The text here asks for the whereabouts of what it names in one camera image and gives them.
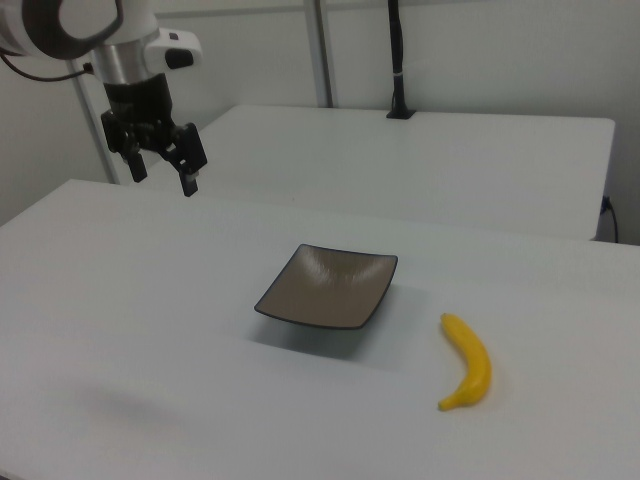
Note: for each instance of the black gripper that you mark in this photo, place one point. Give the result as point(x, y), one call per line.
point(140, 102)

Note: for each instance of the yellow banana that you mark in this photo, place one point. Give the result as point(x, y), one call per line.
point(475, 360)

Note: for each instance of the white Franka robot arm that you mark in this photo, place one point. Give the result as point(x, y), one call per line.
point(40, 30)

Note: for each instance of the square brown ceramic plate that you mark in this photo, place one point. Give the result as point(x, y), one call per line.
point(325, 290)

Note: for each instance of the white side table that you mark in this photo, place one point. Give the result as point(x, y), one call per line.
point(400, 165)

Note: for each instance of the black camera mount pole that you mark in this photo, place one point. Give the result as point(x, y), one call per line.
point(398, 50)

